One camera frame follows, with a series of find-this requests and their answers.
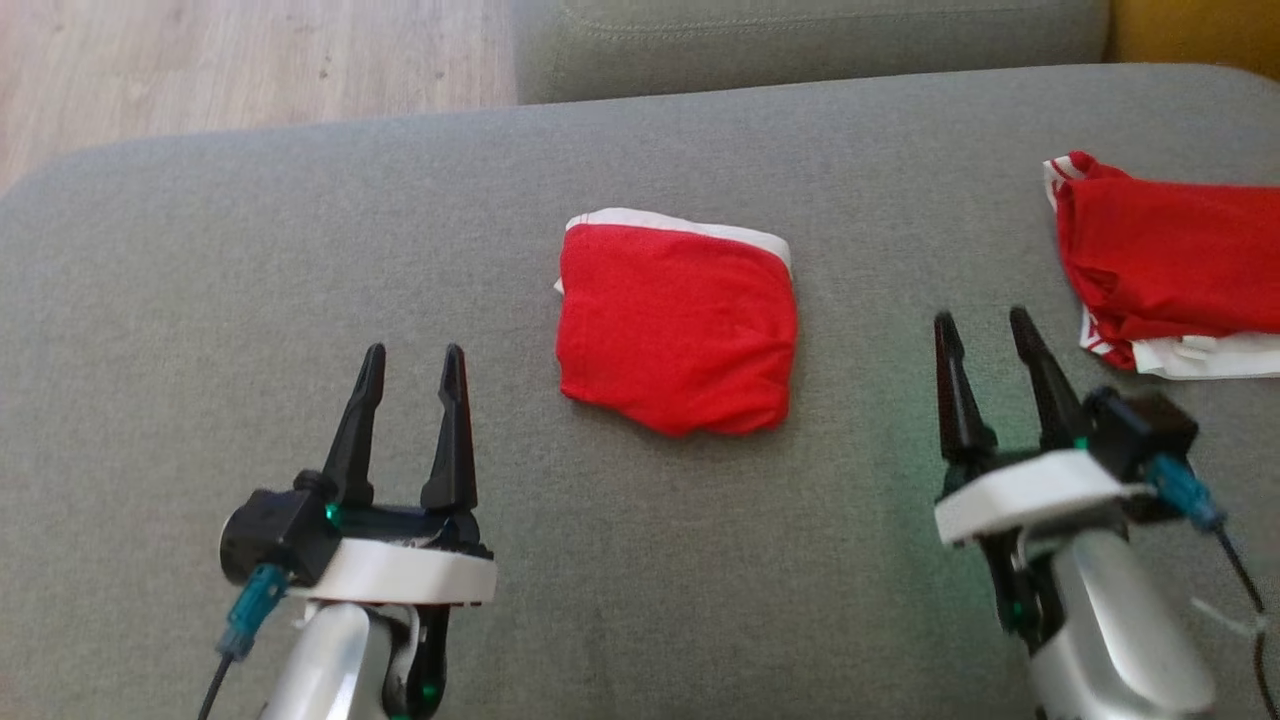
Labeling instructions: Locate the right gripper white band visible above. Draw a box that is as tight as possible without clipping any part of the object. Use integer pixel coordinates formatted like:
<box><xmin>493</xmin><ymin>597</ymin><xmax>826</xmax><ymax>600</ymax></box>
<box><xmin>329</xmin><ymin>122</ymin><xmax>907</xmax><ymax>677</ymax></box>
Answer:
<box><xmin>933</xmin><ymin>305</ymin><xmax>1151</xmax><ymax>548</ymax></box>

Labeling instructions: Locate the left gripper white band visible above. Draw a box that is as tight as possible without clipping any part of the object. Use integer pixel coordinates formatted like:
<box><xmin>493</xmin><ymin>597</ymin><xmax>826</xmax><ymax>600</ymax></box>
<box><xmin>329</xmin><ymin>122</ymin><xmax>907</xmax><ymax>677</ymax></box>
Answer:
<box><xmin>290</xmin><ymin>343</ymin><xmax>498</xmax><ymax>608</ymax></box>

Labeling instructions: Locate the red white basketball jersey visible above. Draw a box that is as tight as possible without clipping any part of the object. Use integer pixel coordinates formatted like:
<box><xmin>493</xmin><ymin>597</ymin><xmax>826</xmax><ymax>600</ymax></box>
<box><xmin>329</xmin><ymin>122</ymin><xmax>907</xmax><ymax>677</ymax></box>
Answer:
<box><xmin>1042</xmin><ymin>150</ymin><xmax>1280</xmax><ymax>381</ymax></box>

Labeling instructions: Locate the red shorts white stripe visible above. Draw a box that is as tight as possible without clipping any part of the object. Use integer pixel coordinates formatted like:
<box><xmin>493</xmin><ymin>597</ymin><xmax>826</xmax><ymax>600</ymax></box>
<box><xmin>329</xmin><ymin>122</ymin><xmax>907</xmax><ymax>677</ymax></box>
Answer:
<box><xmin>553</xmin><ymin>207</ymin><xmax>799</xmax><ymax>438</ymax></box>

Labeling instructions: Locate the grey sofa seat cushion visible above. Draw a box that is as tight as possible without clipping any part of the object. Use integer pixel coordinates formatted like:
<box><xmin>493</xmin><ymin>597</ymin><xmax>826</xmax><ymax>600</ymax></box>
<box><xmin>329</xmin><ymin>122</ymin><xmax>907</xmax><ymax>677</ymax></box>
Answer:
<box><xmin>0</xmin><ymin>63</ymin><xmax>1280</xmax><ymax>720</ymax></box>

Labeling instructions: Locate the grey sofa back cushion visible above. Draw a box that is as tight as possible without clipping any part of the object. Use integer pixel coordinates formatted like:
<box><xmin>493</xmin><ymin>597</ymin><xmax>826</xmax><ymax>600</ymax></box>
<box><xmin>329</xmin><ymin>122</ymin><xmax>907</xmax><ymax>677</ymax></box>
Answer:
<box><xmin>512</xmin><ymin>0</ymin><xmax>1112</xmax><ymax>106</ymax></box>

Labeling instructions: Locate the yellow cushion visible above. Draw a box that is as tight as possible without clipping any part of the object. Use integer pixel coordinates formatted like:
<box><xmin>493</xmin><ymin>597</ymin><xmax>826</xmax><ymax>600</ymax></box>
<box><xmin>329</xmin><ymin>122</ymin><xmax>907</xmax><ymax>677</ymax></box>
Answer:
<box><xmin>1105</xmin><ymin>0</ymin><xmax>1280</xmax><ymax>83</ymax></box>

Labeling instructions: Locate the right black cable teal plug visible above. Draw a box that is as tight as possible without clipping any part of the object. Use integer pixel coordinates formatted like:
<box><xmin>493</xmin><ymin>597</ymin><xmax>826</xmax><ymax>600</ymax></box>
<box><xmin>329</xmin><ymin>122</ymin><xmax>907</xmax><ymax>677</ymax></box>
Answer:
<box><xmin>1145</xmin><ymin>452</ymin><xmax>1280</xmax><ymax>720</ymax></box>

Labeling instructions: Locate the black cable teal plug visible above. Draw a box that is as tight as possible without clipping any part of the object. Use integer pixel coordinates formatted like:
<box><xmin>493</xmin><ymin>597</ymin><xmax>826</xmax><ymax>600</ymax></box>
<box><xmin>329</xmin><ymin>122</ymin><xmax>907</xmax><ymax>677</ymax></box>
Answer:
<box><xmin>1145</xmin><ymin>452</ymin><xmax>1280</xmax><ymax>720</ymax></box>
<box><xmin>198</xmin><ymin>562</ymin><xmax>292</xmax><ymax>720</ymax></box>

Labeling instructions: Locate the left black cable teal plug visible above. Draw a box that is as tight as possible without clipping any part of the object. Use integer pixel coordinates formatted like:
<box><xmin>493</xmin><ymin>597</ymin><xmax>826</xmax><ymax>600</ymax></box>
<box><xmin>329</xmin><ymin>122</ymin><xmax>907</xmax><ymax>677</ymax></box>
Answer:
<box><xmin>198</xmin><ymin>562</ymin><xmax>292</xmax><ymax>720</ymax></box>

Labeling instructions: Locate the white cable tie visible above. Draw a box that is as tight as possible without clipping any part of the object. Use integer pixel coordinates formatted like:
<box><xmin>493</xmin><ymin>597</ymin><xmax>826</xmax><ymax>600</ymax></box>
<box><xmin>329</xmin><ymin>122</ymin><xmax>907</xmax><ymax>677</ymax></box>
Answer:
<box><xmin>1188</xmin><ymin>597</ymin><xmax>1269</xmax><ymax>638</ymax></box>

